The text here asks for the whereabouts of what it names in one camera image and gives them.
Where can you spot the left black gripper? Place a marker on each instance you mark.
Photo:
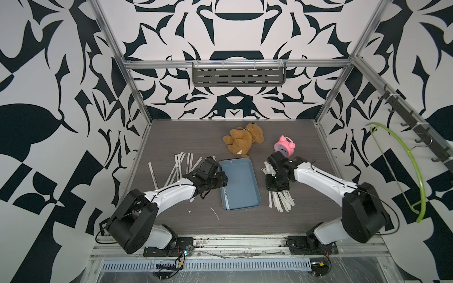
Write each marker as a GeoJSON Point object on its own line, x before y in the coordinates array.
{"type": "Point", "coordinates": [222, 179]}

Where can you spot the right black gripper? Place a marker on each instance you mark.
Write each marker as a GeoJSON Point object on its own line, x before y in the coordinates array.
{"type": "Point", "coordinates": [269, 186]}

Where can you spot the pile straw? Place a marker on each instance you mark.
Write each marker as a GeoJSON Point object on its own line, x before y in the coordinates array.
{"type": "Point", "coordinates": [176, 172]}
{"type": "Point", "coordinates": [281, 201]}

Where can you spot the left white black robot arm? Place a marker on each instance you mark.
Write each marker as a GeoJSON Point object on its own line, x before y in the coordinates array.
{"type": "Point", "coordinates": [132, 225]}

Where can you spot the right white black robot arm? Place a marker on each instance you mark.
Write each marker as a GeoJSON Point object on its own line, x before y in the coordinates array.
{"type": "Point", "coordinates": [363, 213]}

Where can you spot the blue plastic storage tray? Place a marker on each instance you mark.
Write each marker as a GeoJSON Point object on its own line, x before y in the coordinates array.
{"type": "Point", "coordinates": [242, 188]}

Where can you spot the pink alarm clock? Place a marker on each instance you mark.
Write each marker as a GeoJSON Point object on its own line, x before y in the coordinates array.
{"type": "Point", "coordinates": [285, 146]}

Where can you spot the brown teddy bear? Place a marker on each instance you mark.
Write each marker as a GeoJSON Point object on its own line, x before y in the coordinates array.
{"type": "Point", "coordinates": [240, 140]}

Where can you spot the lone wrapped straw far left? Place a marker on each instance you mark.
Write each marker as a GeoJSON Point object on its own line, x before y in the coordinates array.
{"type": "Point", "coordinates": [155, 184]}

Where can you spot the green plastic clothes hanger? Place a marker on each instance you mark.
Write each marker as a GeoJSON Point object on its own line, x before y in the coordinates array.
{"type": "Point", "coordinates": [401, 168]}

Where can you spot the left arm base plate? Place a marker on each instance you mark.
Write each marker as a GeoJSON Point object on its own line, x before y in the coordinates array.
{"type": "Point", "coordinates": [177, 247]}

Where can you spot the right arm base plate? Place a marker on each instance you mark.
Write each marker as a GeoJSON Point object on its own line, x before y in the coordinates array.
{"type": "Point", "coordinates": [304, 244]}

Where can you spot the white slotted cable duct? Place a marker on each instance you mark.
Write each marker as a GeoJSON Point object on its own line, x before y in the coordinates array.
{"type": "Point", "coordinates": [214, 265]}

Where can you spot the grey metal wall shelf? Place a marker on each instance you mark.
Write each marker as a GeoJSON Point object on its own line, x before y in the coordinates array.
{"type": "Point", "coordinates": [238, 73]}

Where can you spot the grey wall hook rail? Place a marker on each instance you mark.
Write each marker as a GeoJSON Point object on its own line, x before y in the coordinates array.
{"type": "Point", "coordinates": [427, 135]}

